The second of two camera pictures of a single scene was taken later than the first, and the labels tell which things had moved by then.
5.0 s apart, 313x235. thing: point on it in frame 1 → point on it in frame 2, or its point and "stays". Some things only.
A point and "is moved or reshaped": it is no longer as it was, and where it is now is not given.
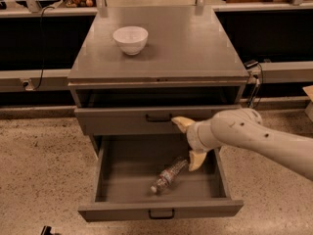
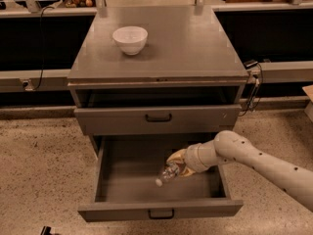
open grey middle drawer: [127, 165] stays
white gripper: [194, 136] → [192, 158]
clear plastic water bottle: [167, 176] is moved or reshaped
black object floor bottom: [46, 230] stays
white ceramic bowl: [131, 39] stays
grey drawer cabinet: [138, 67] stays
